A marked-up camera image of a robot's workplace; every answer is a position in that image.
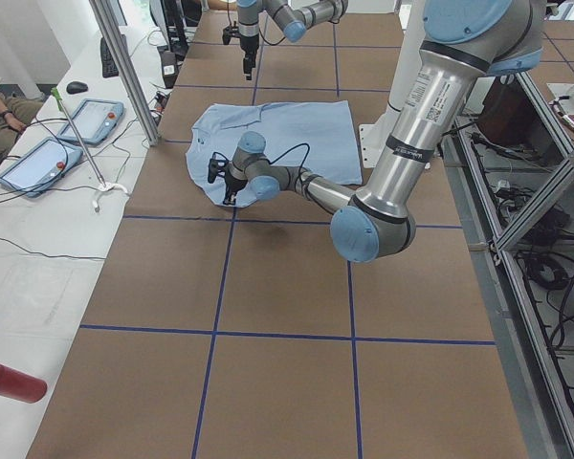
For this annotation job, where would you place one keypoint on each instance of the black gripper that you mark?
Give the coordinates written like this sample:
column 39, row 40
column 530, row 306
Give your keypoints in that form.
column 232, row 185
column 247, row 49

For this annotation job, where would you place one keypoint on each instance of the light blue t-shirt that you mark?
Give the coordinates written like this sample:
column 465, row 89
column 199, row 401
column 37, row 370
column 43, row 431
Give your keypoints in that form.
column 317, row 135

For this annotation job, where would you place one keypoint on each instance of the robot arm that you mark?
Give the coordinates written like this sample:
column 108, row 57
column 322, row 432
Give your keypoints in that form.
column 294, row 23
column 461, row 41

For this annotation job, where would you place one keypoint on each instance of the black power adapter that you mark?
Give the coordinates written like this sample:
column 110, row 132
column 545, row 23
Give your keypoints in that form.
column 169, row 68

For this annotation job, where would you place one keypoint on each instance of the black keyboard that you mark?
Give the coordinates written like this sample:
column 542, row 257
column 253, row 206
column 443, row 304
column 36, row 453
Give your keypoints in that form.
column 108, row 64

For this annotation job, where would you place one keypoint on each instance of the far teach pendant tablet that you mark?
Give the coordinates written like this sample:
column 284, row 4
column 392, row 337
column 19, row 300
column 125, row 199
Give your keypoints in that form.
column 96, row 118

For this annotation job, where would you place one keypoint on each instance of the teach pendant tablet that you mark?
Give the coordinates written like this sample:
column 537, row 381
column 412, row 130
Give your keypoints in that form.
column 96, row 118
column 41, row 167

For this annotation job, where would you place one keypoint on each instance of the black computer mouse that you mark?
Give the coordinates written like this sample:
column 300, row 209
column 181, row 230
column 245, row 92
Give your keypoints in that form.
column 76, row 87

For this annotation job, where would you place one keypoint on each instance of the near teach pendant tablet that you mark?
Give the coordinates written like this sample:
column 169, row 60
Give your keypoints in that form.
column 41, row 167

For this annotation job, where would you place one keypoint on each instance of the metal rod with green tip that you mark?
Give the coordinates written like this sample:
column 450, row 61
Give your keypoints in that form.
column 63, row 109

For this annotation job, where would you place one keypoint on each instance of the seated person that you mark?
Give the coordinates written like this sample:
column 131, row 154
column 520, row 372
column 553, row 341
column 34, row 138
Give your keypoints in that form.
column 16, row 114

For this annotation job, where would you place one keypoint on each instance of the red cylinder bottle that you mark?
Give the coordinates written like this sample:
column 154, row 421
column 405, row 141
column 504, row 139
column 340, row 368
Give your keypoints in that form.
column 21, row 386

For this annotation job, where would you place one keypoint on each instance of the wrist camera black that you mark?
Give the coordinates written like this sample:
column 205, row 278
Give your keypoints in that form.
column 230, row 32
column 218, row 166

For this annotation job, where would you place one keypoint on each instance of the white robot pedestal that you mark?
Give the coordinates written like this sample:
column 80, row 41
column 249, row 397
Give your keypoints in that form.
column 373, row 136

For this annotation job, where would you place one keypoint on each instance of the aluminium frame post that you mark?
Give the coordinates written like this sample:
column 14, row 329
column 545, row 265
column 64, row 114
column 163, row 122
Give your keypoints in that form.
column 110, row 31

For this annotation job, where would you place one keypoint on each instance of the aluminium frame rack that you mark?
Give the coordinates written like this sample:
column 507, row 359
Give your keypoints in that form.
column 511, row 156

